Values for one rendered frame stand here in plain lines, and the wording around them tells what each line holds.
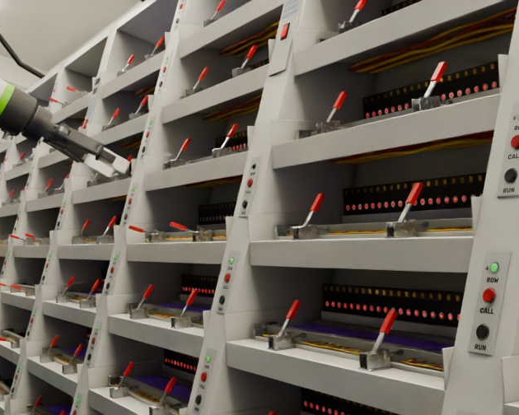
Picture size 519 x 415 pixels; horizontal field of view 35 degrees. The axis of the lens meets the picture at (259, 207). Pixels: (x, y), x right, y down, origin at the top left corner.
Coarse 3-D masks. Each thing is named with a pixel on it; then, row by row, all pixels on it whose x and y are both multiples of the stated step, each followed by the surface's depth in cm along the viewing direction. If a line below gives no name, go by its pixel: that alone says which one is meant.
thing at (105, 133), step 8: (152, 96) 233; (136, 112) 250; (144, 112) 291; (112, 120) 273; (136, 120) 242; (144, 120) 236; (88, 128) 286; (96, 128) 287; (104, 128) 271; (112, 128) 261; (120, 128) 254; (128, 128) 248; (136, 128) 242; (144, 128) 236; (88, 136) 286; (96, 136) 276; (104, 136) 269; (112, 136) 262; (120, 136) 255; (128, 136) 249; (136, 136) 278; (104, 144) 269; (128, 144) 280; (136, 144) 279
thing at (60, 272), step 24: (120, 48) 293; (144, 48) 297; (120, 96) 292; (144, 96) 297; (96, 120) 288; (120, 120) 292; (120, 144) 292; (72, 168) 291; (72, 216) 282; (96, 216) 286; (72, 264) 282; (96, 264) 286; (48, 336) 277; (72, 336) 281; (24, 360) 274; (24, 384) 272; (48, 384) 276
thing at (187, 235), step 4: (168, 232) 207; (172, 232) 204; (176, 232) 202; (180, 232) 199; (184, 232) 198; (188, 232) 196; (216, 232) 182; (220, 232) 180; (224, 232) 178; (168, 236) 206; (172, 236) 204; (176, 236) 202; (180, 236) 200; (184, 236) 198; (188, 236) 194; (212, 236) 184; (216, 236) 180; (220, 236) 180; (224, 236) 178
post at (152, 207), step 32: (192, 0) 230; (192, 64) 229; (224, 64) 234; (160, 96) 228; (160, 128) 224; (192, 128) 228; (224, 128) 233; (160, 192) 223; (192, 192) 227; (128, 224) 221; (192, 224) 227; (128, 288) 218; (160, 288) 222; (96, 320) 221; (96, 352) 214; (128, 352) 217; (160, 352) 221
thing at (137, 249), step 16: (144, 224) 220; (160, 224) 222; (224, 224) 209; (128, 240) 218; (144, 240) 220; (128, 256) 217; (144, 256) 206; (160, 256) 197; (176, 256) 188; (192, 256) 180; (208, 256) 172
